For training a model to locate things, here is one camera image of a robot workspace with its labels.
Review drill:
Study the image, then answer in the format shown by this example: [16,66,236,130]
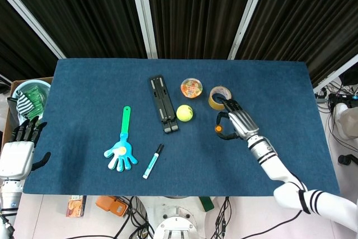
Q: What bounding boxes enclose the orange plastic device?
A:
[95,195,130,218]

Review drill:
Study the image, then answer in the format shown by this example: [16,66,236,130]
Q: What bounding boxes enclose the brown cardboard box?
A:
[1,76,54,150]

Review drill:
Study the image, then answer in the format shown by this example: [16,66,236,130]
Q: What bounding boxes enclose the black chair caster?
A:
[337,153,358,166]

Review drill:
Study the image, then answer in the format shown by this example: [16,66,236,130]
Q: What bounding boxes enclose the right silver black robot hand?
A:
[215,97,261,141]

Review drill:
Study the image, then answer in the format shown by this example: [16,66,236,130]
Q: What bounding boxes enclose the orange snack packet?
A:
[65,195,88,218]

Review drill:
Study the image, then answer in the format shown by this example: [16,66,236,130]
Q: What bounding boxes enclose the green packet stack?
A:
[22,85,47,120]

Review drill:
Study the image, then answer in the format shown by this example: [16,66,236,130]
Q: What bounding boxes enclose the silver robot base column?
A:
[153,196,202,239]

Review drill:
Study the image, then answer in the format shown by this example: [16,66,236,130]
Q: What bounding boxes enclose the blue green hand clapper toy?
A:
[103,106,139,172]

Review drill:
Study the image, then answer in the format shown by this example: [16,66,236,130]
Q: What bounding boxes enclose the yellow packing tape roll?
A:
[209,86,233,111]

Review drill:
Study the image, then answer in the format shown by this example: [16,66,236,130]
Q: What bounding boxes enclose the teal white marker pen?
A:
[142,143,165,180]

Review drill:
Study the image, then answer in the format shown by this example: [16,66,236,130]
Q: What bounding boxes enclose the green flat piece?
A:
[198,196,215,212]

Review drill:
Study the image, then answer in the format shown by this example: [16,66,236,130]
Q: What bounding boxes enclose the orange jelly cup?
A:
[180,77,204,99]

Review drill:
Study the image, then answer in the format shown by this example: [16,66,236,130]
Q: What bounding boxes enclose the white frame post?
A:
[0,0,67,59]
[227,0,271,60]
[312,61,358,93]
[128,0,158,59]

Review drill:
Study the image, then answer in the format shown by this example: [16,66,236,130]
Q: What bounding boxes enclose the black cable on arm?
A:
[223,188,307,239]

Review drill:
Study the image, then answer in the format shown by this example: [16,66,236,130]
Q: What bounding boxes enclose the teal plastic basin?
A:
[12,79,51,124]

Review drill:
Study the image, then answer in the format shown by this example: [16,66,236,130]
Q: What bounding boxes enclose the black folding laptop stand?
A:
[148,75,180,134]

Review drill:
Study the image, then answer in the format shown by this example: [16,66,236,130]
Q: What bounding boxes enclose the yellow tennis ball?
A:
[176,104,194,123]

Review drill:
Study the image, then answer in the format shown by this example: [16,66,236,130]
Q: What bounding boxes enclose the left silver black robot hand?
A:
[0,115,51,180]

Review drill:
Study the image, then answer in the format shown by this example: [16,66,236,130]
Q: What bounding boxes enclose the black white striped cloth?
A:
[16,90,35,117]

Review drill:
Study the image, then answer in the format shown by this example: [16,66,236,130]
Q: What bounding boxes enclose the black electronic box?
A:
[328,92,357,109]

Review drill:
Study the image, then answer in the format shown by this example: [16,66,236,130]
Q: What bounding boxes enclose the blue table cloth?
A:
[22,58,341,197]

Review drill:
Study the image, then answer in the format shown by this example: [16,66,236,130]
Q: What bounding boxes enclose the beige white bag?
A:
[335,102,358,140]

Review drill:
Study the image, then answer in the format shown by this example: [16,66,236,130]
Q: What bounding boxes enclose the black pleated curtain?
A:
[0,0,58,88]
[145,0,254,60]
[0,0,148,59]
[236,0,358,87]

